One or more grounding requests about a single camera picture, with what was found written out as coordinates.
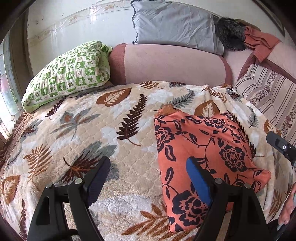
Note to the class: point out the pink cylindrical bolster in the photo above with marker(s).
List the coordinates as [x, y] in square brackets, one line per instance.
[146, 62]

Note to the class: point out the leaf-patterned beige blanket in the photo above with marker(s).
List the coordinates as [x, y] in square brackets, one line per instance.
[63, 140]

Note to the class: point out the large framed picture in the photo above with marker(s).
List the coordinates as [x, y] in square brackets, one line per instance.
[276, 21]

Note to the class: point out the pink quilted cover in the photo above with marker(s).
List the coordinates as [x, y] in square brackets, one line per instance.
[280, 60]

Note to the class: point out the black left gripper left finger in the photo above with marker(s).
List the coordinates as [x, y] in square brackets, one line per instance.
[63, 212]

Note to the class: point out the striped floral pillow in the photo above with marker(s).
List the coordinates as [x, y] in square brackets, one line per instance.
[274, 96]

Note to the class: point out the person's right hand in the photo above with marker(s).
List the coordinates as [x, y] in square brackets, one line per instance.
[288, 207]

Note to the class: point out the green white checkered pillow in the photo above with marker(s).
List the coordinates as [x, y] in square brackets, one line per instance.
[84, 67]

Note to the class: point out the grey pillow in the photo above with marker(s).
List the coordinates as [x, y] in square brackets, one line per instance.
[171, 23]

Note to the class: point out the rust orange cloth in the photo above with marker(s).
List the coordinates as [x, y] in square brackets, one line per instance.
[261, 43]

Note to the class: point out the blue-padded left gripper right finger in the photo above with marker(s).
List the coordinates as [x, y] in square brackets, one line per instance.
[247, 221]

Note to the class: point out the black furry cushion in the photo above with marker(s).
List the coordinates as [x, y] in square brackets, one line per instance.
[231, 34]

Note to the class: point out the orange black floral garment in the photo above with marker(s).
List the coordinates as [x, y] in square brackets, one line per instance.
[219, 144]

